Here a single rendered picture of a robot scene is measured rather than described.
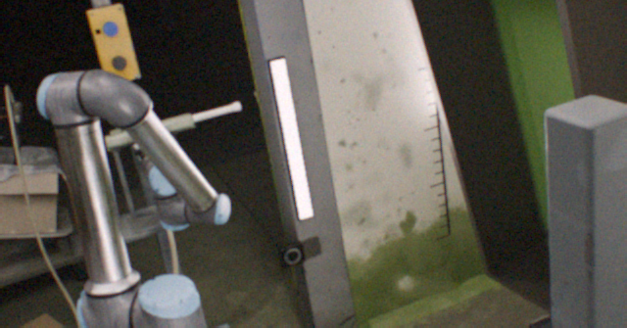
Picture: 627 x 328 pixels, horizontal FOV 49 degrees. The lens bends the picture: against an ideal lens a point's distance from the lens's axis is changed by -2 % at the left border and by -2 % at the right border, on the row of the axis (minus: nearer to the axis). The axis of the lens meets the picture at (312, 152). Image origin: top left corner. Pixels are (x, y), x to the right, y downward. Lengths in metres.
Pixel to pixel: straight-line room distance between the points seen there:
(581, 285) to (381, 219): 2.27
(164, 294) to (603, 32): 1.24
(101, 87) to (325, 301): 1.49
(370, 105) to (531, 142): 0.62
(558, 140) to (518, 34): 1.76
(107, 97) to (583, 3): 1.11
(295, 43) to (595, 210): 2.01
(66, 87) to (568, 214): 1.41
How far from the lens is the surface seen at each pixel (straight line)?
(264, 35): 2.43
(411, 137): 2.77
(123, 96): 1.73
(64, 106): 1.79
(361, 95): 2.61
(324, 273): 2.81
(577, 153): 0.53
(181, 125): 2.44
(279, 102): 2.47
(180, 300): 1.83
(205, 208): 2.07
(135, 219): 2.60
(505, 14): 2.27
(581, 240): 0.56
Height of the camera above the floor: 1.82
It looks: 21 degrees down
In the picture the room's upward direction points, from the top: 10 degrees counter-clockwise
